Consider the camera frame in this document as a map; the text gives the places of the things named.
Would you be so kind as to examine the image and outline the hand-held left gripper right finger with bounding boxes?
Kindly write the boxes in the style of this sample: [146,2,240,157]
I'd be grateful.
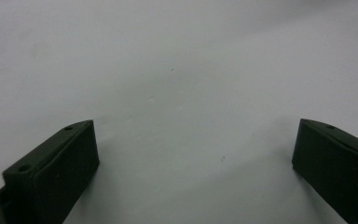
[291,118,358,224]

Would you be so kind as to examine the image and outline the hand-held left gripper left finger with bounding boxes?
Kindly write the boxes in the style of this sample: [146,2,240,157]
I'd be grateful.
[1,119,101,224]

